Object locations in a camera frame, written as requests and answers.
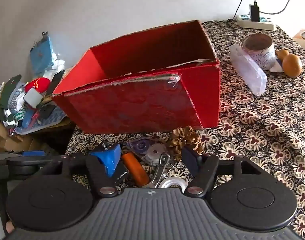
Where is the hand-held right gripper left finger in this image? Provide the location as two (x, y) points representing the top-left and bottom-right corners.
(39, 144), (123, 198)

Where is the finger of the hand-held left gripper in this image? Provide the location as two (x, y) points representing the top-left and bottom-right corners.
(0, 151), (46, 167)

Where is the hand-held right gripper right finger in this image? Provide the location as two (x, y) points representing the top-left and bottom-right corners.
(181, 146), (262, 198)

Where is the black rectangular box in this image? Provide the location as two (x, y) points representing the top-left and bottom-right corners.
(99, 142), (130, 185)

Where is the golden pine cone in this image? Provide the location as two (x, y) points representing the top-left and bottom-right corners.
(166, 126), (204, 162)

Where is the orange cylinder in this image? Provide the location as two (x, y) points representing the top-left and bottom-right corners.
(121, 152), (150, 187)

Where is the metal can opener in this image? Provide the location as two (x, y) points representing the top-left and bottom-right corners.
(142, 154), (177, 189)

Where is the clear tape roll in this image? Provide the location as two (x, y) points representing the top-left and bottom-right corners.
(159, 176), (189, 189)

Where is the clear correction tape dispenser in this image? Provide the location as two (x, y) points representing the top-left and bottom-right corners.
(125, 137), (170, 167)

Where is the red fabric-covered box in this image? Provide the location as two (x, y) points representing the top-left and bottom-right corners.
(52, 19), (221, 134)

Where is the grey square box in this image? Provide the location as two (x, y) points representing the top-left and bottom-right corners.
(24, 88), (43, 107)

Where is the red pouch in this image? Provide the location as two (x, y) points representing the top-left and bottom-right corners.
(25, 77), (51, 93)

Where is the dark green cloth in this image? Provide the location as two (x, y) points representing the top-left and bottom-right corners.
(0, 74), (22, 120)

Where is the floral patterned tablecloth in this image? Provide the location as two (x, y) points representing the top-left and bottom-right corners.
(65, 20), (305, 240)

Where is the black phone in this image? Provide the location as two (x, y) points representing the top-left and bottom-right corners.
(44, 70), (65, 97)

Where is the white crumpled plastic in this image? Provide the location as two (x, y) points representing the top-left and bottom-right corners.
(44, 52), (65, 79)

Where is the clear plastic case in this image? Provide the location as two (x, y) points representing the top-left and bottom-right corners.
(230, 44), (267, 96)

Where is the small white blue packet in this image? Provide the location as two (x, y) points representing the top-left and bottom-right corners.
(270, 59), (284, 73)

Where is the large packing tape roll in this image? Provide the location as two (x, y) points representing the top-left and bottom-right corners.
(243, 33), (277, 71)

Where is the wooden gourd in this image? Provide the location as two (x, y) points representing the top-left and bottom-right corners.
(275, 49), (302, 77)

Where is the white power strip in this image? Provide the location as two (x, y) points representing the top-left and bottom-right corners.
(236, 14), (276, 31)

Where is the black charger plug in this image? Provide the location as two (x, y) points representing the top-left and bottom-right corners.
(249, 1), (260, 22)

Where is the black charger cable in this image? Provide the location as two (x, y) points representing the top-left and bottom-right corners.
(201, 0), (257, 25)

